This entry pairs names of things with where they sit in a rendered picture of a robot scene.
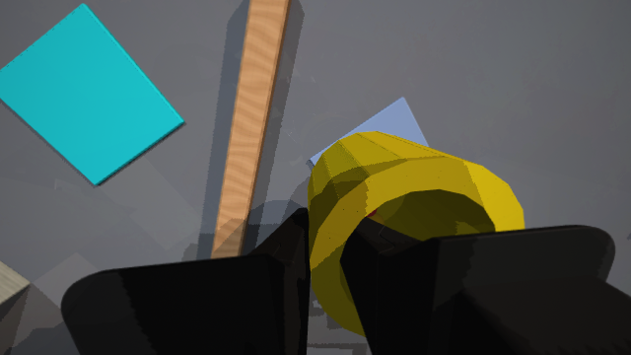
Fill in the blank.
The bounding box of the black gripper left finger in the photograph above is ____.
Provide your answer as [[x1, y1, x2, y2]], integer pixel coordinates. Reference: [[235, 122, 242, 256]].
[[61, 207, 311, 355]]

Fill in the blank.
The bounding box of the wooden plank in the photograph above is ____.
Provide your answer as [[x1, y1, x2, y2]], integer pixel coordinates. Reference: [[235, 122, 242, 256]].
[[211, 0, 292, 258]]

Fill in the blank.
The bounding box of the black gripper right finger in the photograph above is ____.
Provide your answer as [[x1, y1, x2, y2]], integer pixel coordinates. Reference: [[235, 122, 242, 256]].
[[339, 217, 615, 355]]

